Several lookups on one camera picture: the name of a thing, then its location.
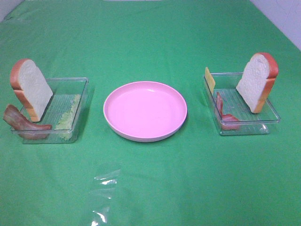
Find pink round plate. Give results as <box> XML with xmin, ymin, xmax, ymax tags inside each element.
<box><xmin>103</xmin><ymin>81</ymin><xmax>188</xmax><ymax>142</ymax></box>

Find green tablecloth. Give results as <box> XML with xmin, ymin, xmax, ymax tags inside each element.
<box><xmin>0</xmin><ymin>0</ymin><xmax>301</xmax><ymax>226</ymax></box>

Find green lettuce leaf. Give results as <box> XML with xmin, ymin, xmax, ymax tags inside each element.
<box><xmin>55</xmin><ymin>94</ymin><xmax>81</xmax><ymax>130</ymax></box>

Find clear plastic tray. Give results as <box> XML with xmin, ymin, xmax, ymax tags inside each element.
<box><xmin>203</xmin><ymin>72</ymin><xmax>280</xmax><ymax>136</ymax></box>
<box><xmin>10</xmin><ymin>77</ymin><xmax>88</xmax><ymax>144</ymax></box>

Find left clear plastic tray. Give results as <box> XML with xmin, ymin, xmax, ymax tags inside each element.
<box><xmin>10</xmin><ymin>77</ymin><xmax>88</xmax><ymax>144</ymax></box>

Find right clear plastic tray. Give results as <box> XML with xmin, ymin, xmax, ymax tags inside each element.
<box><xmin>203</xmin><ymin>72</ymin><xmax>280</xmax><ymax>136</ymax></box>

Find bread slice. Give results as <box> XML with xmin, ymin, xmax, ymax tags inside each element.
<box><xmin>10</xmin><ymin>58</ymin><xmax>53</xmax><ymax>122</ymax></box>
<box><xmin>236</xmin><ymin>52</ymin><xmax>279</xmax><ymax>113</ymax></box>

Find yellow cheese slice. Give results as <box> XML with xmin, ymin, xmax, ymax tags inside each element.
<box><xmin>205</xmin><ymin>67</ymin><xmax>215</xmax><ymax>95</ymax></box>

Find bacon strip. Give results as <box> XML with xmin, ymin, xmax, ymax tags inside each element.
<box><xmin>215</xmin><ymin>92</ymin><xmax>240</xmax><ymax>130</ymax></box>
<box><xmin>3</xmin><ymin>104</ymin><xmax>52</xmax><ymax>140</ymax></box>

